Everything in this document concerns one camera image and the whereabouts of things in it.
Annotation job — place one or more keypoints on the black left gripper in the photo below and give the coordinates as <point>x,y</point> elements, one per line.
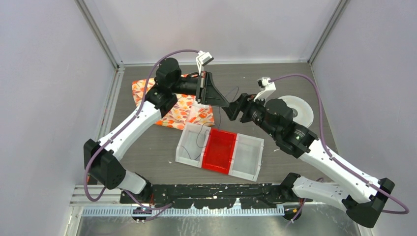
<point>210,95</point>

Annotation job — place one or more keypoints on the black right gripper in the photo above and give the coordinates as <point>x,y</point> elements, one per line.
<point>245,103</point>

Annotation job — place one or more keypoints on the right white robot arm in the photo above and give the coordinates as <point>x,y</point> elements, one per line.
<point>361,196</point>

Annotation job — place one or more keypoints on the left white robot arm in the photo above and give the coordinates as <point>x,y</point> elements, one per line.
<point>102,158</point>

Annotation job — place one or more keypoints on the floral orange cloth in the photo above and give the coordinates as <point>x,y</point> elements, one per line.
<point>186,110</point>

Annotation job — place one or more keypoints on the red plastic bin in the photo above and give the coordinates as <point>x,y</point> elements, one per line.
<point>219,151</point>

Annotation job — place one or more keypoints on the right white plastic bin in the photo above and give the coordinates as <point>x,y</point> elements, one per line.
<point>247,157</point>

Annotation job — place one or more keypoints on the white plastic bin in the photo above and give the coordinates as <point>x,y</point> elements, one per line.
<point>192,145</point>
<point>247,157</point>

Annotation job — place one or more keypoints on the left white plastic bin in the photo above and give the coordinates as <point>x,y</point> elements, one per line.
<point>192,145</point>

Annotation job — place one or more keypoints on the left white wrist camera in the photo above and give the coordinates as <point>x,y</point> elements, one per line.
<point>202,59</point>

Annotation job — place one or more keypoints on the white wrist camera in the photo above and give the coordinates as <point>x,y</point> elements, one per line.
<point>202,59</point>
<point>267,88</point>

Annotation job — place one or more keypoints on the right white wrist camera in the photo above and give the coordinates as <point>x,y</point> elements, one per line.
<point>267,88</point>

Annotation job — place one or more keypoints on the white perforated cable spool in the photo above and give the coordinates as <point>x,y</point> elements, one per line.
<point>302,111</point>

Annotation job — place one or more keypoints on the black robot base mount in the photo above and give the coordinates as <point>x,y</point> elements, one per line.
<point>217,196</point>

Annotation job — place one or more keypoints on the slotted white cable duct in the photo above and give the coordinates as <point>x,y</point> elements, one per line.
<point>124,211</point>

